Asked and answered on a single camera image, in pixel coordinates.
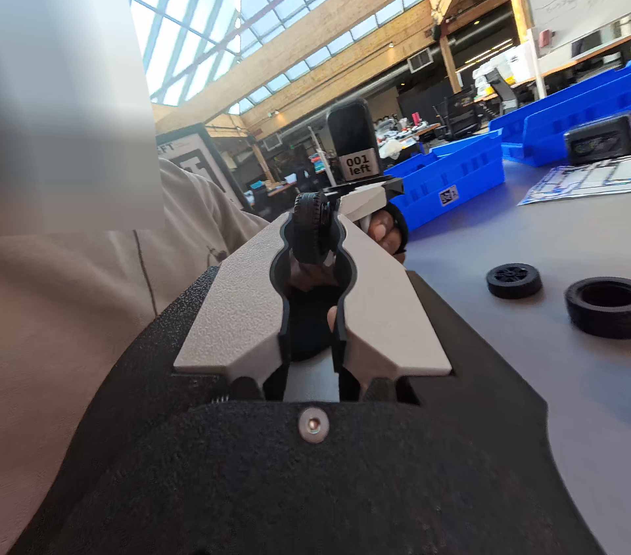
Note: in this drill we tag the background long wooden table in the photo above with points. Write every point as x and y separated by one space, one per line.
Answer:
591 57

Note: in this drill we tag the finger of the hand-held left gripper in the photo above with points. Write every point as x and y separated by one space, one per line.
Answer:
365 200

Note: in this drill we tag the person's left hand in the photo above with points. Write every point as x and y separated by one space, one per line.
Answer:
387 235

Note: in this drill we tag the printed marker sign board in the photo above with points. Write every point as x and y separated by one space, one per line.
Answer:
197 156

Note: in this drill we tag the black office chair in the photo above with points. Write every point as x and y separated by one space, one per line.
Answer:
505 92
458 116

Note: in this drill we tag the black toy wheel rim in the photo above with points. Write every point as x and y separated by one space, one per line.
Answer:
329 212
512 273

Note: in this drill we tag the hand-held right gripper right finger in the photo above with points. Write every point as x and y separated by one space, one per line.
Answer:
394 318

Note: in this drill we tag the person in beige hoodie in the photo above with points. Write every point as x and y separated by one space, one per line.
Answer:
74 318

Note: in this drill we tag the sticker sheet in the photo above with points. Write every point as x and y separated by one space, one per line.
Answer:
577 183

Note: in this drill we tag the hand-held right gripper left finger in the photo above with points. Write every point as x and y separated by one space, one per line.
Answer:
231 318

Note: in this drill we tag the stack of white storage boxes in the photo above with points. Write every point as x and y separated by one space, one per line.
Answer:
507 67

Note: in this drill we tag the blue plastic storage bin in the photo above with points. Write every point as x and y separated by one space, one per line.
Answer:
542 121

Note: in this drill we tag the cluttered background work table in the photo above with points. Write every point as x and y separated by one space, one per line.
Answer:
404 129

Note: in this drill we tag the black rubber toy tyre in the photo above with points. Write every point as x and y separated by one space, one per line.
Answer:
308 230
512 291
577 313

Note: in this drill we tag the white wall vent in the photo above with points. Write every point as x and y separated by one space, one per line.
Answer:
419 61

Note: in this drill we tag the black small camera device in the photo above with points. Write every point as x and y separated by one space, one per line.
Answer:
599 141

